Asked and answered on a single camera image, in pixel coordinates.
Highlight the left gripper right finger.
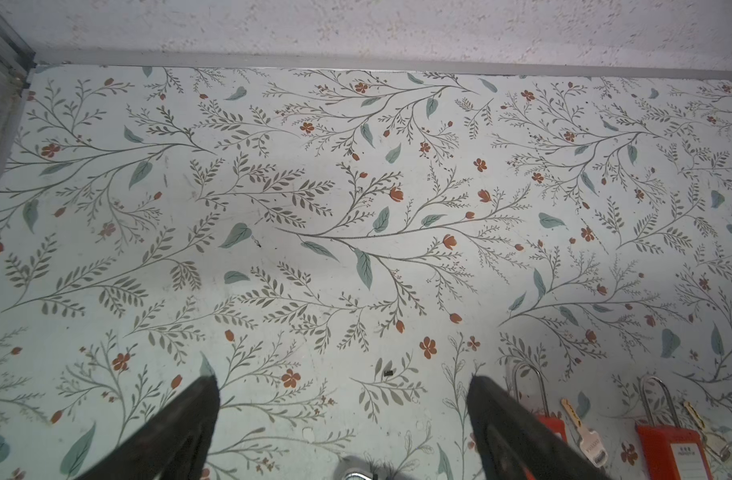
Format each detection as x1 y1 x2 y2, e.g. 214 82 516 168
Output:
466 376 607 480

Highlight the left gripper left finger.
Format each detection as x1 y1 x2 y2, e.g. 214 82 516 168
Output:
80 375 220 479

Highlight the red padlock with warning label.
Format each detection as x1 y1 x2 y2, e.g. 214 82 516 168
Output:
509 359 568 480

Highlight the red padlock with property label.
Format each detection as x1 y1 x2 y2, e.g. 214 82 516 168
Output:
635 375 712 480

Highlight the black padlock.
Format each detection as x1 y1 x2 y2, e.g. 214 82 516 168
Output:
332 456 400 480

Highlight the cream key on table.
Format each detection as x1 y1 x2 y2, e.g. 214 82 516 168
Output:
560 398 608 468

